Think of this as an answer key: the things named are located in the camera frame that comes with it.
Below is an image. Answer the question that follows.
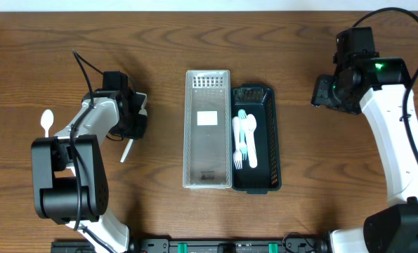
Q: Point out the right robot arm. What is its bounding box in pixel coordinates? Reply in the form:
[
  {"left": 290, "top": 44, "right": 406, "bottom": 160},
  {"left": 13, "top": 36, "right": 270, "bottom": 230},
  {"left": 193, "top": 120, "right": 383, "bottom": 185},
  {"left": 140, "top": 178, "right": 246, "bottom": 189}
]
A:
[{"left": 311, "top": 58, "right": 418, "bottom": 252}]

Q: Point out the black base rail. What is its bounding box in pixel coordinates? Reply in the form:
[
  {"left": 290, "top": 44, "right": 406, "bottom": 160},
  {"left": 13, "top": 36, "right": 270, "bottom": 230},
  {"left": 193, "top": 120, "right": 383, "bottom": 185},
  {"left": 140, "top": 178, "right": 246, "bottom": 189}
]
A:
[{"left": 50, "top": 237, "right": 331, "bottom": 253}]

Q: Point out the clear plastic basket tray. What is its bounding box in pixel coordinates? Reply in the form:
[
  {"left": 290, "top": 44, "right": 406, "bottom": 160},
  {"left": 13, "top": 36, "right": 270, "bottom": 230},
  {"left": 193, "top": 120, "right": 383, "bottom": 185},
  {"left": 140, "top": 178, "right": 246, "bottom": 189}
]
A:
[{"left": 183, "top": 70, "right": 233, "bottom": 189}]

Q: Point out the black cable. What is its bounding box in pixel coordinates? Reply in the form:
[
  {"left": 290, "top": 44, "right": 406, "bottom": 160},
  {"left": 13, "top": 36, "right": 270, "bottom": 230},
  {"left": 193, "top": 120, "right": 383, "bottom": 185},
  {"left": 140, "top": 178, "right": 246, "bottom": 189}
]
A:
[
  {"left": 352, "top": 6, "right": 418, "bottom": 197},
  {"left": 69, "top": 50, "right": 117, "bottom": 253}
]

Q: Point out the white plastic fork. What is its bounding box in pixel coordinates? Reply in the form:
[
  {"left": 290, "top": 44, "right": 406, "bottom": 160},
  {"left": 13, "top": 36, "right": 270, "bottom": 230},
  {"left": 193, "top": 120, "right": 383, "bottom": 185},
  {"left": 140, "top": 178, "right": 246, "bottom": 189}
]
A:
[
  {"left": 246, "top": 130, "right": 258, "bottom": 169},
  {"left": 232, "top": 116, "right": 243, "bottom": 170},
  {"left": 237, "top": 109, "right": 247, "bottom": 160}
]

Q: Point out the white plastic spoon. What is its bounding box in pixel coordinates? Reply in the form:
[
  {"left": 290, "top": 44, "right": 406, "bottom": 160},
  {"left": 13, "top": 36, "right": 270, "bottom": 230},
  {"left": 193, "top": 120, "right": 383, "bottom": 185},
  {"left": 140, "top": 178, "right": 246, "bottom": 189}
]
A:
[
  {"left": 40, "top": 109, "right": 54, "bottom": 138},
  {"left": 120, "top": 138, "right": 135, "bottom": 163},
  {"left": 246, "top": 114, "right": 257, "bottom": 135}
]

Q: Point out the right black cable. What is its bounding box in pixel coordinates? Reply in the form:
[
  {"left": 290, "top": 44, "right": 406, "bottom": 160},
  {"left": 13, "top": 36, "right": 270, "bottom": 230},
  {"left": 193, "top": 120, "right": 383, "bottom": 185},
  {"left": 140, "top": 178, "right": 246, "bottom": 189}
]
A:
[{"left": 352, "top": 6, "right": 418, "bottom": 197}]

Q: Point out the left black cable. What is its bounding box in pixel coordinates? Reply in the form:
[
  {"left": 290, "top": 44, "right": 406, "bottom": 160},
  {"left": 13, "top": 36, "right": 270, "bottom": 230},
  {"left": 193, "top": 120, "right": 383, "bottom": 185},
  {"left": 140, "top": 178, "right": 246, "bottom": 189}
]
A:
[{"left": 69, "top": 50, "right": 117, "bottom": 253}]

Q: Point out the black plastic basket tray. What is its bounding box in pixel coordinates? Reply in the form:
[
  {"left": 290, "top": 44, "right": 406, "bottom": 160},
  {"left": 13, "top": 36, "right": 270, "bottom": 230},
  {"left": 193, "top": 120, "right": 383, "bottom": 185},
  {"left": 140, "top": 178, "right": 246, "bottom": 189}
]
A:
[{"left": 230, "top": 84, "right": 282, "bottom": 194}]

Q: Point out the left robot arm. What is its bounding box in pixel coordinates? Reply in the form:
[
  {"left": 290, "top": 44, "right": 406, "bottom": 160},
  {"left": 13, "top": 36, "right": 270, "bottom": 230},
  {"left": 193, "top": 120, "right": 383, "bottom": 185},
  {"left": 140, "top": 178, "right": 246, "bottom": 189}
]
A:
[{"left": 31, "top": 89, "right": 148, "bottom": 252}]

